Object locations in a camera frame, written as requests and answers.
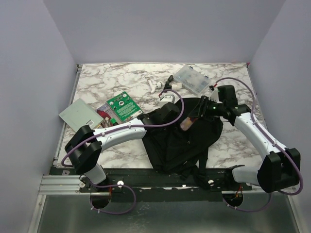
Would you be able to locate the black mounting plate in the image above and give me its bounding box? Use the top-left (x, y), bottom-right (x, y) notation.
top-left (50, 166), bottom-right (285, 202)

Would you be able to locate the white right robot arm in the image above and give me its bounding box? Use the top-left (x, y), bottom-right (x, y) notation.
top-left (188, 85), bottom-right (300, 193)

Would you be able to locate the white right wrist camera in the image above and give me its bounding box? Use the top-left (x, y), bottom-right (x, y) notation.
top-left (209, 88), bottom-right (219, 102)

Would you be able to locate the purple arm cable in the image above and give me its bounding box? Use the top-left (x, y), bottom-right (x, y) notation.
top-left (60, 89), bottom-right (185, 215)
top-left (210, 77), bottom-right (305, 212)

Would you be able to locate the black student backpack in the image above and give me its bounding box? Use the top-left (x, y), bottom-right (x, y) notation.
top-left (142, 98), bottom-right (223, 190)

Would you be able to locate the black and white valve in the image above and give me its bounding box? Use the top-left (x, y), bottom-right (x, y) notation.
top-left (163, 75), bottom-right (183, 91)

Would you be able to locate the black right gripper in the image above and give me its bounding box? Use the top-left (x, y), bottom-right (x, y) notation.
top-left (189, 95), bottom-right (225, 122)

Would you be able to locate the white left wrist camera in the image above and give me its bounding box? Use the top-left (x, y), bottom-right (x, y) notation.
top-left (159, 94), bottom-right (175, 105)

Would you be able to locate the grey-green notebook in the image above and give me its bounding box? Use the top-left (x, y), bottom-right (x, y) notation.
top-left (59, 99), bottom-right (104, 132)

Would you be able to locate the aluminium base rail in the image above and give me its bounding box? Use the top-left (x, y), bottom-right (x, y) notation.
top-left (38, 172), bottom-right (297, 195)

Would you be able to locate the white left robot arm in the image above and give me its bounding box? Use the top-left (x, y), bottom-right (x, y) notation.
top-left (65, 101), bottom-right (185, 192)

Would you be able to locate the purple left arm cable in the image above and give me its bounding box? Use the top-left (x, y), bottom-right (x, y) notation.
top-left (60, 89), bottom-right (185, 215)

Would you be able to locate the green capped marker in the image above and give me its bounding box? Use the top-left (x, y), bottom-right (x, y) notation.
top-left (110, 118), bottom-right (119, 126)

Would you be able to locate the white plastic pipe fitting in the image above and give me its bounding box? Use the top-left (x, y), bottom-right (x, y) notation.
top-left (147, 78), bottom-right (162, 94)

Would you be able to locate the green paperback book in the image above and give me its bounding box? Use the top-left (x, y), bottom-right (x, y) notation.
top-left (107, 91), bottom-right (143, 123)

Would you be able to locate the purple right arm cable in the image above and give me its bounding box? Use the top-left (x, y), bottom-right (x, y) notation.
top-left (210, 77), bottom-right (305, 212)

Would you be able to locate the purple red paperback book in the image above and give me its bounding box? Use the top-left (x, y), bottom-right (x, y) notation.
top-left (96, 103), bottom-right (120, 128)

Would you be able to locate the pink capped bottle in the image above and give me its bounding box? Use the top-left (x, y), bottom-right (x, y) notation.
top-left (180, 117), bottom-right (197, 131)

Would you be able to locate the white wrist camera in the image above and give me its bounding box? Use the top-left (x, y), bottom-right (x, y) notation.
top-left (209, 88), bottom-right (219, 102)
top-left (159, 94), bottom-right (175, 105)

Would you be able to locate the clear plastic organizer box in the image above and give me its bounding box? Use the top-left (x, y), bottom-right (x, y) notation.
top-left (173, 65), bottom-right (210, 95)

